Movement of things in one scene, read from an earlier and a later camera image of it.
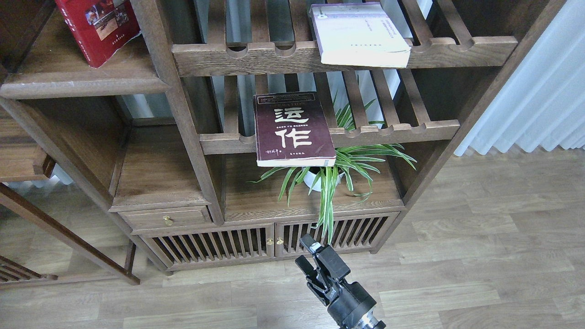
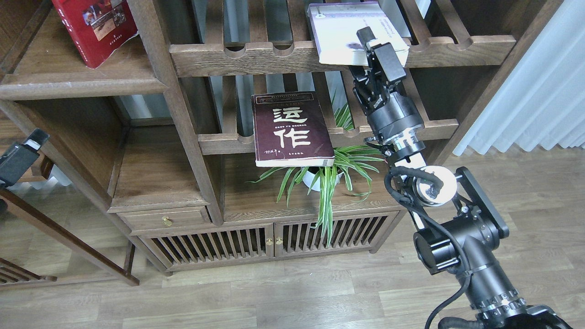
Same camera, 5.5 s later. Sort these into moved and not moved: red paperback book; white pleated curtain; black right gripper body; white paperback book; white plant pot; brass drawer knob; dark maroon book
Moved: black right gripper body
Not moved: brass drawer knob; white paperback book; dark maroon book; red paperback book; white plant pot; white pleated curtain
